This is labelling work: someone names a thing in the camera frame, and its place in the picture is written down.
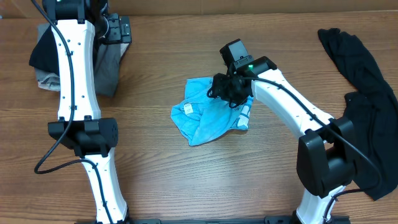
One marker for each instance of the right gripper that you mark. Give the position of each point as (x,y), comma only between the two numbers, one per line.
(217,91)

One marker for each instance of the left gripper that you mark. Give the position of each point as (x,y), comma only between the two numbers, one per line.
(117,37)

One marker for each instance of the light blue t-shirt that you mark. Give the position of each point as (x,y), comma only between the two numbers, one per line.
(201,119)

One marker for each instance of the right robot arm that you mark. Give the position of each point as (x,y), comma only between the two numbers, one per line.
(327,160)

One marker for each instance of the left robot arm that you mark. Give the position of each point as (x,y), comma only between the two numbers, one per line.
(77,26)

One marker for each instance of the folded grey garment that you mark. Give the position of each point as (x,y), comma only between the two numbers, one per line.
(106,63)

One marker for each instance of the folded black garment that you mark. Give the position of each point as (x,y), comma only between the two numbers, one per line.
(44,55)

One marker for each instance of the black garment on right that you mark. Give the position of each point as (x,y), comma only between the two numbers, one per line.
(372,108)

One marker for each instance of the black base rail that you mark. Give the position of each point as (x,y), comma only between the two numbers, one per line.
(211,221)

